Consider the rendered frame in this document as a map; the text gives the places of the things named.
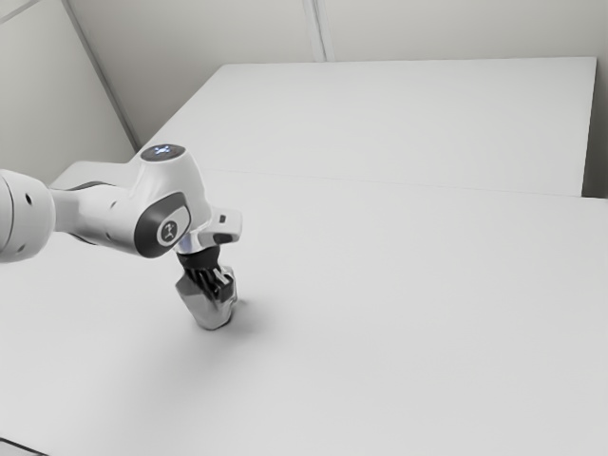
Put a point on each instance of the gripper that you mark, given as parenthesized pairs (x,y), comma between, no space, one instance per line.
(199,262)

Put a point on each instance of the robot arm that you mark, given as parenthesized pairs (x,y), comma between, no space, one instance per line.
(157,190)

